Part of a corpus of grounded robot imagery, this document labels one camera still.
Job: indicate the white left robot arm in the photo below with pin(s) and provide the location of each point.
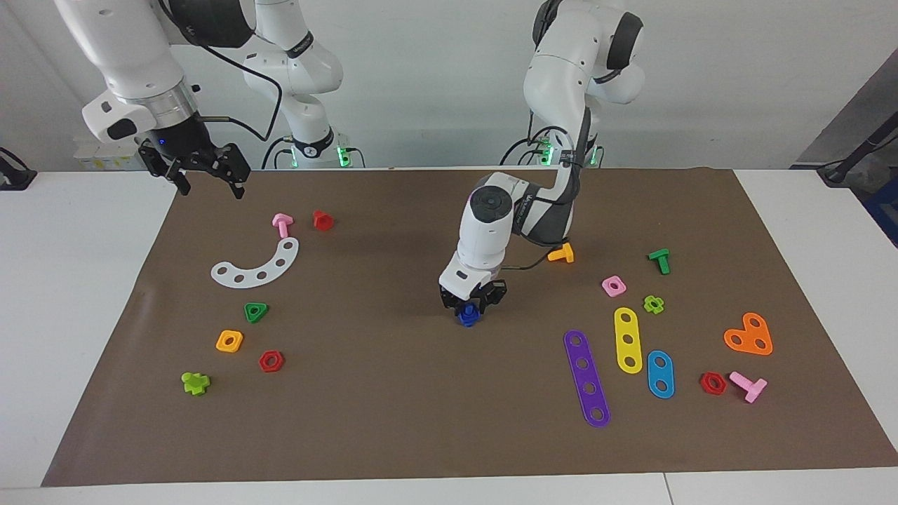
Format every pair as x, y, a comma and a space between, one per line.
484, 238

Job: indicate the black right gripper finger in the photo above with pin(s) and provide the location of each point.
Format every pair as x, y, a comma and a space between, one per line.
184, 184
238, 188

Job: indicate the pink plastic bolt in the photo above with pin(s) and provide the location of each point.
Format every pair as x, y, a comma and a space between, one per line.
282, 221
754, 389

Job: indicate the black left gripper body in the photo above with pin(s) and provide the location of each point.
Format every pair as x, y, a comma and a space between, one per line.
456, 294

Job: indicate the orange plastic bolt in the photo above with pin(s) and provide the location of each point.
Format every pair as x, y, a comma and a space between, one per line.
565, 254

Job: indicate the orange heart-shaped plate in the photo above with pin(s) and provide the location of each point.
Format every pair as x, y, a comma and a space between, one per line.
748, 334

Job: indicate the pink square plastic nut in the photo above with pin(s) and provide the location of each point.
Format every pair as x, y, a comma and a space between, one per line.
606, 284

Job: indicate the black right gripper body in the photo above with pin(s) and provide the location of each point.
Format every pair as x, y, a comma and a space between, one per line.
179, 140

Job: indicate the brown table mat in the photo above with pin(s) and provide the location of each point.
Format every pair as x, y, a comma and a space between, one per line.
421, 421

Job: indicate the blue plastic screw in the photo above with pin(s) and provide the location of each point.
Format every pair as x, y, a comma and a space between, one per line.
468, 321

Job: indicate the light green plastic bolt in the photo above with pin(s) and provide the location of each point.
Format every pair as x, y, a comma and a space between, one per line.
193, 382

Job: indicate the red hexagonal plastic nut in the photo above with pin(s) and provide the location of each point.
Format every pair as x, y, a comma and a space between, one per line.
263, 362
704, 384

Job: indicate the dark green plastic bolt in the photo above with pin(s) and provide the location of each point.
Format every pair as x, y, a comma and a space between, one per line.
661, 261

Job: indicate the black stand leg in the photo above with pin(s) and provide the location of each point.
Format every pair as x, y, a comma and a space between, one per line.
835, 172

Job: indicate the purple four-hole plate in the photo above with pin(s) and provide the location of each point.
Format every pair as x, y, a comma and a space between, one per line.
586, 376

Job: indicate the yellow three-hole plate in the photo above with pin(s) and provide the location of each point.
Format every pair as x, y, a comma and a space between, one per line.
626, 330

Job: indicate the blue two-hole plate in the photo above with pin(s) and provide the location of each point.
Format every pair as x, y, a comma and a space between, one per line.
660, 374

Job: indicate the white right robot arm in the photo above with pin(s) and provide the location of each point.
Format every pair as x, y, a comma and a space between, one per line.
133, 56

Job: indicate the light green cross nut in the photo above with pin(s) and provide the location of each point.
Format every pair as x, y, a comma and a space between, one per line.
647, 304

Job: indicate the red plastic bolt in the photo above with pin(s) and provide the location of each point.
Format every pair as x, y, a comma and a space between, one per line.
323, 221

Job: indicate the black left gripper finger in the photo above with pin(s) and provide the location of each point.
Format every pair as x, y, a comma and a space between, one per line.
487, 306
457, 310

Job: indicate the blue crate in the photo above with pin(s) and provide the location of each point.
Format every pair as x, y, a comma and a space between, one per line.
885, 210

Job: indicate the green triangular plastic nut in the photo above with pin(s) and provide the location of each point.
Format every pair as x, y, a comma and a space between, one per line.
250, 317

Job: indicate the white boxes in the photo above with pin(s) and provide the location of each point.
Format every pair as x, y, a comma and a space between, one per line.
105, 156

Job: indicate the white curved five-hole plate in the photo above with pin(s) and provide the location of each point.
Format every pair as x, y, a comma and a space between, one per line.
250, 278

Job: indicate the orange square plastic nut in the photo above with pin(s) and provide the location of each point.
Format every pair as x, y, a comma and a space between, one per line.
221, 344

